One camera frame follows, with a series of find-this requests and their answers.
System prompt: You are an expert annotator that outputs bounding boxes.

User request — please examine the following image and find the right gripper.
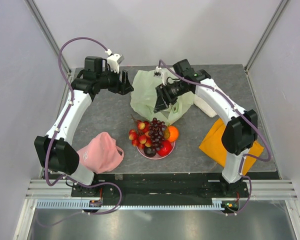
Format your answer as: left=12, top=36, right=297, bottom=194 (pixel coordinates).
left=154, top=80, right=190, bottom=113

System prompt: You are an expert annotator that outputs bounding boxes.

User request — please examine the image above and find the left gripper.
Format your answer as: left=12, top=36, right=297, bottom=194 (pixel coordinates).
left=97, top=65, right=134, bottom=96

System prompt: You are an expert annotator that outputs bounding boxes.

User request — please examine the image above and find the translucent green plastic bag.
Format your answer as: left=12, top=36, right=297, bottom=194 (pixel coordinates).
left=130, top=70, right=194, bottom=125

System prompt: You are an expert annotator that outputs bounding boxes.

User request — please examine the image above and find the dark grape bunch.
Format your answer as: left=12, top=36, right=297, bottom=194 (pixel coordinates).
left=148, top=117, right=168, bottom=152

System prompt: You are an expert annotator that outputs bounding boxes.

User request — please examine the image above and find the brown fake kiwi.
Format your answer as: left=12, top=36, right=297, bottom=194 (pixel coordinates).
left=163, top=128, right=171, bottom=140

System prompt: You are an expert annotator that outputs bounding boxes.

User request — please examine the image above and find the orange fake fruit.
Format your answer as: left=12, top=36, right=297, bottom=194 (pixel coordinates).
left=167, top=125, right=179, bottom=142

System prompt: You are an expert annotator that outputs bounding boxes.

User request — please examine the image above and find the red strawberry bunch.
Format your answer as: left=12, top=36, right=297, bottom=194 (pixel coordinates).
left=128, top=115, right=153, bottom=150

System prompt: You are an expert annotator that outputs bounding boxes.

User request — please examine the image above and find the red fake apple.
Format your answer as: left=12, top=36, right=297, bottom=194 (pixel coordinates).
left=157, top=140, right=173, bottom=157

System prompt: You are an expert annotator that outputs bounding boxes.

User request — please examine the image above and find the dark purple fake plum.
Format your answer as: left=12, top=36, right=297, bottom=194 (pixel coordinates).
left=143, top=147, right=157, bottom=158

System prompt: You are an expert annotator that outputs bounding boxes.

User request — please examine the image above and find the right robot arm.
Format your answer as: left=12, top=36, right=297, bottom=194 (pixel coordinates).
left=153, top=59, right=258, bottom=197

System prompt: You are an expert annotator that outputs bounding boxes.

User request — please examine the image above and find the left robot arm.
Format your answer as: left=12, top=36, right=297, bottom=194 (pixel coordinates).
left=34, top=53, right=134, bottom=197

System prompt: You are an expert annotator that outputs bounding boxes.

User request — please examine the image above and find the white folded towel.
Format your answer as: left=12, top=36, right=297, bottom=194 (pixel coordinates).
left=193, top=94, right=217, bottom=118

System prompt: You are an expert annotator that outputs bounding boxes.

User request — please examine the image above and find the pink plate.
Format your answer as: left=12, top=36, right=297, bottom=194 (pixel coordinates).
left=136, top=140, right=176, bottom=160

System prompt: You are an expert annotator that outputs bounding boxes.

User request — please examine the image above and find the orange folded cloth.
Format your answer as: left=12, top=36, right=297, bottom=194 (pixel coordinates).
left=198, top=118, right=264, bottom=175

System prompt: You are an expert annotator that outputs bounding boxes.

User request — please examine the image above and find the pink baseball cap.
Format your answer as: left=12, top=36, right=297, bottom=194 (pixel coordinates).
left=77, top=132, right=125, bottom=174

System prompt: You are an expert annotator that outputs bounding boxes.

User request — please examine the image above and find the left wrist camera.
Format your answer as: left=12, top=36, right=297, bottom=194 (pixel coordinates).
left=105, top=49, right=125, bottom=74

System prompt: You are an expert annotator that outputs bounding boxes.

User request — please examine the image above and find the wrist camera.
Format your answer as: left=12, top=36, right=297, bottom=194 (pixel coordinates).
left=153, top=66, right=169, bottom=86
left=105, top=49, right=125, bottom=74

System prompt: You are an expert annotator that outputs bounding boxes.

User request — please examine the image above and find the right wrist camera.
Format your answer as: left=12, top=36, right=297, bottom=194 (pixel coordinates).
left=153, top=66, right=169, bottom=86

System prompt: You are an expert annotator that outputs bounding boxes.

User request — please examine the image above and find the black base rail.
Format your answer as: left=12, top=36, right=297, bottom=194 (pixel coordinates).
left=71, top=171, right=251, bottom=201

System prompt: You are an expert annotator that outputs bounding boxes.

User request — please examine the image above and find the white cable duct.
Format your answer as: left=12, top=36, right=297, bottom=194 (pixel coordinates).
left=36, top=199, right=226, bottom=211

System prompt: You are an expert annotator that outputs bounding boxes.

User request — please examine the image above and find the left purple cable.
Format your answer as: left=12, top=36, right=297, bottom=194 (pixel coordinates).
left=36, top=36, right=123, bottom=227

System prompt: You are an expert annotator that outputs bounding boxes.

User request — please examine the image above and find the right aluminium frame post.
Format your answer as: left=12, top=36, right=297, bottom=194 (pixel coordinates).
left=244, top=0, right=290, bottom=73

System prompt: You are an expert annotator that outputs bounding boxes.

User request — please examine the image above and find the aluminium frame post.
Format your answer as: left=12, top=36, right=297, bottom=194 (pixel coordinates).
left=23, top=0, right=72, bottom=73
left=244, top=0, right=290, bottom=73

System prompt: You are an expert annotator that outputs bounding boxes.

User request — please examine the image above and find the left aluminium frame post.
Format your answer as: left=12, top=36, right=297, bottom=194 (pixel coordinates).
left=23, top=0, right=72, bottom=73

